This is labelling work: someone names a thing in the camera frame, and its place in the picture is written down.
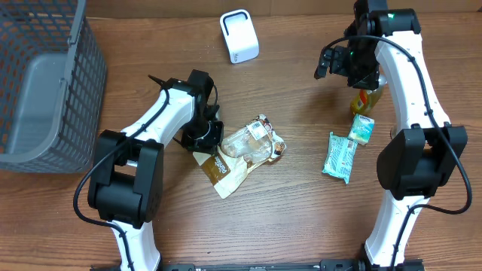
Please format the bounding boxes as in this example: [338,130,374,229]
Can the clear bottle with silver cap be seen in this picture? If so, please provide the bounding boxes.
[350,75,387,116]

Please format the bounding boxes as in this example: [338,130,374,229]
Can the brown snack packet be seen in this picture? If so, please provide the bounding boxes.
[193,120,276,199]

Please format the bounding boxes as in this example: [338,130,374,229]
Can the small Kleenex tissue pack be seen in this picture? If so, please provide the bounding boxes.
[348,114,375,145]

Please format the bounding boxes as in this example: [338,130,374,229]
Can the teal tissue pack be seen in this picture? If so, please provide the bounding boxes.
[322,132,358,184]

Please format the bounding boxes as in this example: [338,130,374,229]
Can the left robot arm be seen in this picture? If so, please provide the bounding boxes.
[81,70,224,270]

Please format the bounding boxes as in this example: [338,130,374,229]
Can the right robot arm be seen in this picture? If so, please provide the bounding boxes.
[314,0,468,270]

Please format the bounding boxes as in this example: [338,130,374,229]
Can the white barcode scanner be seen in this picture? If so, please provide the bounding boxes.
[219,9,259,64]

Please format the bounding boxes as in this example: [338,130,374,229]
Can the grey plastic mesh basket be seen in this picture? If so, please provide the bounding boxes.
[1,0,108,173]

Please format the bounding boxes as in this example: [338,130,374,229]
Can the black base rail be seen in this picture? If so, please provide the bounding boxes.
[90,258,426,271]

